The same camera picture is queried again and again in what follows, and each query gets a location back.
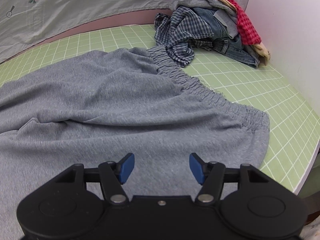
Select green grid cutting mat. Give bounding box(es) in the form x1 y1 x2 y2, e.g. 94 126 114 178
1 25 319 193

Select grey garment in pile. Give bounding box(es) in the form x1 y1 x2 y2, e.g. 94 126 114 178
168 0 239 39

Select blue denim jeans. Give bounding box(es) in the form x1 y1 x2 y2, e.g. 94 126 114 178
193 7 260 68

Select grey sweatpants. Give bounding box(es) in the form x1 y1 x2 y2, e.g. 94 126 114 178
1 47 270 239

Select beige garment in pile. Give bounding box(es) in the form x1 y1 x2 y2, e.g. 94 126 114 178
211 0 271 67

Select blue plaid shirt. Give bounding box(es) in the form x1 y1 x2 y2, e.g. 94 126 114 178
154 6 214 67

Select red checkered cloth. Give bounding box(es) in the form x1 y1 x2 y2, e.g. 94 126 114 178
219 0 262 46

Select grey carrot print sheet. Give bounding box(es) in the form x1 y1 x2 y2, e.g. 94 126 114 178
1 0 248 61

